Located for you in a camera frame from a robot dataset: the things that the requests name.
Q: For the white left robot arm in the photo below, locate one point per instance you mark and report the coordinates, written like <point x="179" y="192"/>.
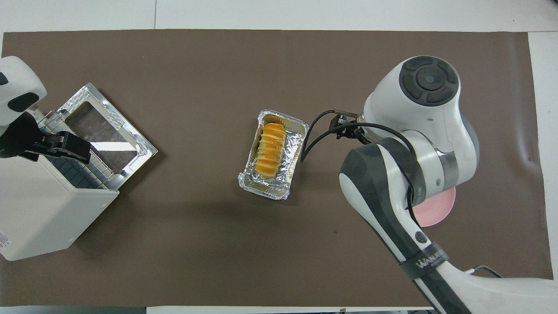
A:
<point x="17" y="83"/>

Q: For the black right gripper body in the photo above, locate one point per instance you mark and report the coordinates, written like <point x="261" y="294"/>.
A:
<point x="351" y="132"/>

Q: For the brown table mat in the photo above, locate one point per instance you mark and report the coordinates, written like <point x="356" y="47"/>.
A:
<point x="218" y="244"/>

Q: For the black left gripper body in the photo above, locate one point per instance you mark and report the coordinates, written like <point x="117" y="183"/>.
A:
<point x="19" y="137"/>

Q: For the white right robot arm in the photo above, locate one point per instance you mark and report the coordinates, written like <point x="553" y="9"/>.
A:
<point x="392" y="183"/>

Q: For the glass oven door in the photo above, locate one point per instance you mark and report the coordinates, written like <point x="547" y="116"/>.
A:
<point x="74" y="101"/>

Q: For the cream toaster oven body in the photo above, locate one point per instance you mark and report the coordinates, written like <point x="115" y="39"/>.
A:
<point x="35" y="209"/>

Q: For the golden sliced bread loaf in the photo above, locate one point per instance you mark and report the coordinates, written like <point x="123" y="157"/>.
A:
<point x="270" y="150"/>

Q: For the aluminium foil tray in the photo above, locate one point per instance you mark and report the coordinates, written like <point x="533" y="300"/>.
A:
<point x="292" y="165"/>

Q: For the pink round plate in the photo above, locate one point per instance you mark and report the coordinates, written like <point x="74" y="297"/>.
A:
<point x="436" y="211"/>

